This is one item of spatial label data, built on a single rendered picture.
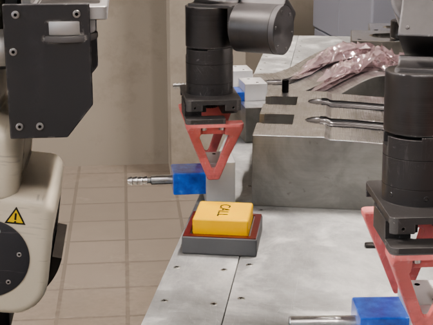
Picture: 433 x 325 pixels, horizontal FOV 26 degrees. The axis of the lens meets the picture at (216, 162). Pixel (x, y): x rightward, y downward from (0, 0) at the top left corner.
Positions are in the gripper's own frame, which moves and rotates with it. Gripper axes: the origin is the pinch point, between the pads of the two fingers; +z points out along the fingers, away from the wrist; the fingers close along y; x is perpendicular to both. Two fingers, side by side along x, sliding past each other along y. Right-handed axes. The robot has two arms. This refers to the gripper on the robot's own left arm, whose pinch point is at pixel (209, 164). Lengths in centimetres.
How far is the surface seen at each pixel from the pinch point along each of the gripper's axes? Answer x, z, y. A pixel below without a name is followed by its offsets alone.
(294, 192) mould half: -9.9, 2.6, -4.5
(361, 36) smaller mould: -41, -3, 82
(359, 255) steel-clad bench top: -13.8, 4.8, -20.5
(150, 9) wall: -5, 14, 286
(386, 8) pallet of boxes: -78, 3, 190
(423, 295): -13.1, -0.4, -42.5
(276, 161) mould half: -7.7, -1.2, -4.1
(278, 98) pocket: -11.7, -4.3, 17.3
